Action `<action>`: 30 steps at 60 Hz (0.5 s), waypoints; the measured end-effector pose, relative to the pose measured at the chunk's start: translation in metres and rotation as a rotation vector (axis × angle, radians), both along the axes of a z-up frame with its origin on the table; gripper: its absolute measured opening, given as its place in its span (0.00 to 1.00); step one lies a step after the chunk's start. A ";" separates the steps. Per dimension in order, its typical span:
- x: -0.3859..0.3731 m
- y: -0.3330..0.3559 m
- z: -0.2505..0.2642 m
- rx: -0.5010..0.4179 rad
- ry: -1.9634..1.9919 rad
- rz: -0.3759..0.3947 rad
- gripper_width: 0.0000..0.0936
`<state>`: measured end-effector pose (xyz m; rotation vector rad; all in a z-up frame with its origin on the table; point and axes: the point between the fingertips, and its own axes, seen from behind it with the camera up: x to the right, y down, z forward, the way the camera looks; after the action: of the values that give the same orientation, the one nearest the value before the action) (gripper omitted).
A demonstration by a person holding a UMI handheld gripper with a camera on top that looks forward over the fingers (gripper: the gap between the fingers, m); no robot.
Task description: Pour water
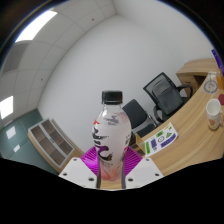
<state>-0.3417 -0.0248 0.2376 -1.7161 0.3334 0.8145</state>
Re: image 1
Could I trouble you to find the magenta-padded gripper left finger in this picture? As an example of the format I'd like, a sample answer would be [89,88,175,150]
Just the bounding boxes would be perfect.
[58,147,102,190]

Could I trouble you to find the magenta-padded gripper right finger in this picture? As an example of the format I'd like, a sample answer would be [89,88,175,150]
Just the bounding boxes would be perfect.
[120,146,165,190]

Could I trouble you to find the clear drink bottle black cap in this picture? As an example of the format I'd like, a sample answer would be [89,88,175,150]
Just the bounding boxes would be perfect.
[91,90,132,183]

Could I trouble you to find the printed white sticker sheet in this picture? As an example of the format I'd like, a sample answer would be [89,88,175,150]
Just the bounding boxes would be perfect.
[143,122,179,158]

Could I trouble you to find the wooden shelf cabinet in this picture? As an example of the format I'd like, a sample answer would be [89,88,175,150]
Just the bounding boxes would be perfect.
[27,118,84,174]

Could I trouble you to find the black mesh office chair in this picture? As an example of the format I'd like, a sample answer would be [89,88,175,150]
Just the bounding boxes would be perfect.
[143,71,194,124]

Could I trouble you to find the white speckled ceramic mug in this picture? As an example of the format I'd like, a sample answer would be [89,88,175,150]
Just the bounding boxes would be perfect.
[205,98,224,130]

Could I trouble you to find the ceiling light panel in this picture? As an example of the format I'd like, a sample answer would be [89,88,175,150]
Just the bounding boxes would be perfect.
[0,95,14,120]
[14,9,58,44]

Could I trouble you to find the wooden side desk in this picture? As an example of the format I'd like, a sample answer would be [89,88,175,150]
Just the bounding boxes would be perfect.
[175,58,221,98]

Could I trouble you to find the orange cardboard box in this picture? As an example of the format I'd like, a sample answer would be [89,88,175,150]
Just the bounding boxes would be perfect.
[215,70,224,90]

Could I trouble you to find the ceiling air vent grille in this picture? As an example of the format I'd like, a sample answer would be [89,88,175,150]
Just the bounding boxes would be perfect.
[2,42,28,74]

